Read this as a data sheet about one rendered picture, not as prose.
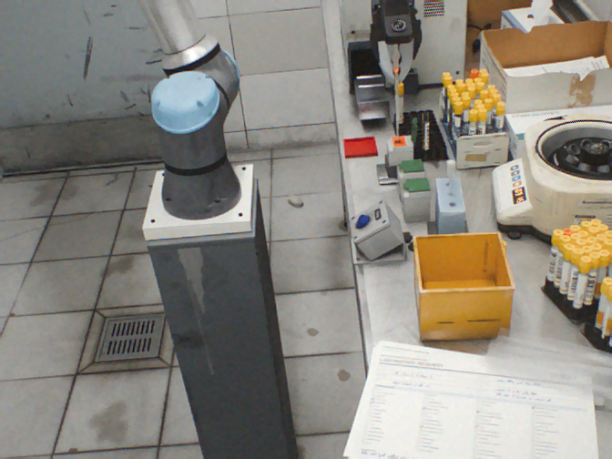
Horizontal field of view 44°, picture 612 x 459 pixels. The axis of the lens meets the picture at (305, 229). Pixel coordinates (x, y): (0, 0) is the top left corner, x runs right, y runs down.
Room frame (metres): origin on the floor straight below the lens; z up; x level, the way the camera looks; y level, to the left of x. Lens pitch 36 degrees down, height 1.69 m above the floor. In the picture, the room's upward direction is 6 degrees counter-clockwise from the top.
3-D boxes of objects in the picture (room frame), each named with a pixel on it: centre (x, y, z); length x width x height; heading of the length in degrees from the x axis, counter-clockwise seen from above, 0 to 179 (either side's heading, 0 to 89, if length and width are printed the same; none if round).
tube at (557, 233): (0.89, -0.37, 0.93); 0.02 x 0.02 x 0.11
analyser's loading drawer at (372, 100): (1.58, -0.18, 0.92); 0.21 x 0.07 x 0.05; 178
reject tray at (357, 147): (1.39, -0.13, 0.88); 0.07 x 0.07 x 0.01; 88
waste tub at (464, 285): (0.87, -0.22, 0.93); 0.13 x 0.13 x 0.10; 84
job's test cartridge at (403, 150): (1.27, -0.20, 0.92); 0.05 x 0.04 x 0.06; 88
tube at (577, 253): (0.84, -0.38, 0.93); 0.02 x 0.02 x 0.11
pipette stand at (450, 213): (1.04, -0.24, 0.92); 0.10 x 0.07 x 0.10; 173
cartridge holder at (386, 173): (1.27, -0.20, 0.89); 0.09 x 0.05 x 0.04; 88
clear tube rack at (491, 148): (1.37, -0.36, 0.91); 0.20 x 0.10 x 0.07; 178
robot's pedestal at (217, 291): (1.23, 0.19, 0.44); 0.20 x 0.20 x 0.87; 88
